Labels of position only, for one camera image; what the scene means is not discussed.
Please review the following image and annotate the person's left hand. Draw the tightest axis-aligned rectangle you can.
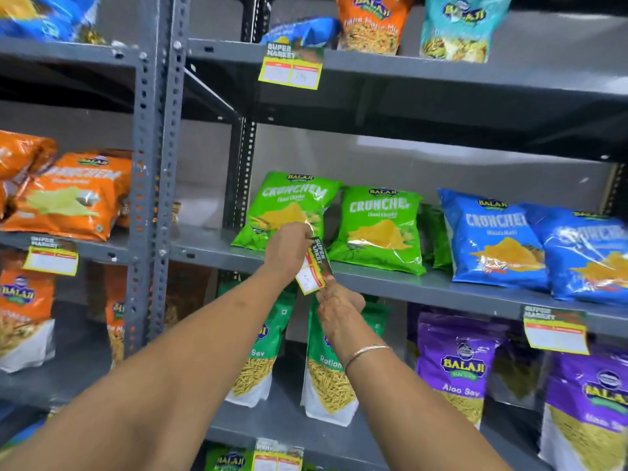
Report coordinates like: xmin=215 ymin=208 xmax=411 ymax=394
xmin=264 ymin=221 xmax=315 ymax=286

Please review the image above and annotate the person's right hand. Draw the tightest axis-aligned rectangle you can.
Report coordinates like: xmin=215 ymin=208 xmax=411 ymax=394
xmin=316 ymin=276 xmax=382 ymax=359

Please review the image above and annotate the yellow red price tag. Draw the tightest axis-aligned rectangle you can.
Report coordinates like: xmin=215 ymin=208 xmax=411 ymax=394
xmin=522 ymin=304 xmax=590 ymax=357
xmin=23 ymin=235 xmax=79 ymax=277
xmin=252 ymin=438 xmax=305 ymax=471
xmin=295 ymin=237 xmax=334 ymax=296
xmin=258 ymin=42 xmax=325 ymax=91

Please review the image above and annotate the person's left forearm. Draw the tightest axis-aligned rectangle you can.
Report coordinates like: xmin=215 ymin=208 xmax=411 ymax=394
xmin=0 ymin=268 xmax=296 ymax=471

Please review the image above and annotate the person's right forearm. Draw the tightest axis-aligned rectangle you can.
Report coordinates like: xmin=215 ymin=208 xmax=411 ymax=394
xmin=344 ymin=346 xmax=513 ymax=471

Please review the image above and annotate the green chips packet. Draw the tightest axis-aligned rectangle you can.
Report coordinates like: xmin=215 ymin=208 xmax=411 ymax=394
xmin=231 ymin=171 xmax=344 ymax=253
xmin=417 ymin=203 xmax=453 ymax=271
xmin=327 ymin=185 xmax=427 ymax=277

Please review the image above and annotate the green white snack pouch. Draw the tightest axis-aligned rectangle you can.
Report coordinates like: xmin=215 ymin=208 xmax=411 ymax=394
xmin=300 ymin=294 xmax=393 ymax=428
xmin=217 ymin=281 xmax=298 ymax=409

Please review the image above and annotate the brown snack pouch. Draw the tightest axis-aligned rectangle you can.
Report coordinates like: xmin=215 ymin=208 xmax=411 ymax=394
xmin=163 ymin=261 xmax=213 ymax=331

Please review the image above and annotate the purple snack pouch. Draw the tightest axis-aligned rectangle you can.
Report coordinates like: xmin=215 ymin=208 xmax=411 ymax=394
xmin=537 ymin=349 xmax=628 ymax=471
xmin=416 ymin=312 xmax=509 ymax=430

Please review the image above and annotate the blue chips packet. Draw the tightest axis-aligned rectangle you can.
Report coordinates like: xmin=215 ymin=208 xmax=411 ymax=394
xmin=519 ymin=202 xmax=628 ymax=306
xmin=437 ymin=187 xmax=550 ymax=292

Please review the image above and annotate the grey metal shelf rack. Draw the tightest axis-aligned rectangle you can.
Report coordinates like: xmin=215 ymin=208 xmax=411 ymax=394
xmin=0 ymin=0 xmax=193 ymax=417
xmin=169 ymin=0 xmax=628 ymax=471

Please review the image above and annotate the small green snack packet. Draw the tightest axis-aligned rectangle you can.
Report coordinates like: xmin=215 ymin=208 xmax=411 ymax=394
xmin=204 ymin=445 xmax=254 ymax=471

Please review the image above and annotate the small blue snack packet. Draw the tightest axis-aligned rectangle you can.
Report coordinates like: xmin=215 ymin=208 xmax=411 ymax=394
xmin=260 ymin=16 xmax=342 ymax=50

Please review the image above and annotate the dark snack pouch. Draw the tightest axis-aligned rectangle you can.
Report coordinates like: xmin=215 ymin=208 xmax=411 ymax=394
xmin=489 ymin=336 xmax=548 ymax=411

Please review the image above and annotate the orange white snack pouch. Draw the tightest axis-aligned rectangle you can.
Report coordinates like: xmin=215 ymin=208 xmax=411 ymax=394
xmin=0 ymin=250 xmax=57 ymax=374
xmin=103 ymin=264 xmax=129 ymax=370

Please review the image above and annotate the orange noodle snack pouch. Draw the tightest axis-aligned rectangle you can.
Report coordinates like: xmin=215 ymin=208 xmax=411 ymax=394
xmin=335 ymin=0 xmax=417 ymax=56

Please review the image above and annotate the orange chips packet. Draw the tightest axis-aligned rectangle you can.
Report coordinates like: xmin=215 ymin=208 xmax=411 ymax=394
xmin=0 ymin=130 xmax=59 ymax=220
xmin=1 ymin=151 xmax=133 ymax=243

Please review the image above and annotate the teal snack pouch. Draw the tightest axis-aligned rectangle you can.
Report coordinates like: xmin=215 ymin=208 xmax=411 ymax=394
xmin=419 ymin=0 xmax=513 ymax=64

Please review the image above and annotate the blue yellow snack packet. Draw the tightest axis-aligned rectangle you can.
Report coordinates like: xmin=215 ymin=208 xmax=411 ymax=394
xmin=0 ymin=0 xmax=101 ymax=44

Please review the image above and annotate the thin metal bracelet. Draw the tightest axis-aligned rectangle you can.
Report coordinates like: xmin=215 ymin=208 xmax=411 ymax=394
xmin=344 ymin=343 xmax=392 ymax=374

